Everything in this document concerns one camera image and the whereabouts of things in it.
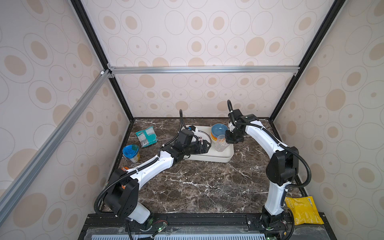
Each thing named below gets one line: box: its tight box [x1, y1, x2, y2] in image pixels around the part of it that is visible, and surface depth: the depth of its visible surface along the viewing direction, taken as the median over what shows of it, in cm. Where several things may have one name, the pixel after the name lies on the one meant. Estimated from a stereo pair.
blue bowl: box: [211, 123, 228, 142], surface depth 101 cm
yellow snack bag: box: [285, 196, 325, 226], surface depth 77 cm
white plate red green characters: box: [193, 130, 212, 147], surface depth 108 cm
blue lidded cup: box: [122, 144, 140, 163], surface depth 91 cm
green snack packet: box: [135, 126, 158, 148], surface depth 108 cm
